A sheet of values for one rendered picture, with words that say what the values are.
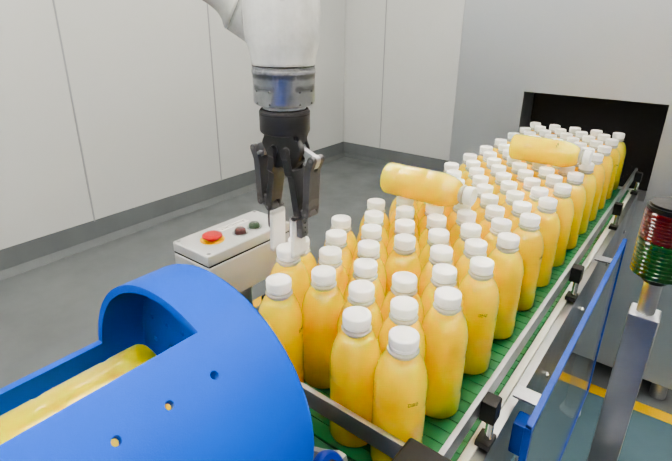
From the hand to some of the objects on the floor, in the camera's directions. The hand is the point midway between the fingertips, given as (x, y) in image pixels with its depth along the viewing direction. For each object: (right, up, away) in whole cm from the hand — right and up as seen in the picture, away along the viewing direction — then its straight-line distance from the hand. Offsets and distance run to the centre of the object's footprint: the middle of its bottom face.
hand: (287, 232), depth 78 cm
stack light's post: (+50, -113, +29) cm, 126 cm away
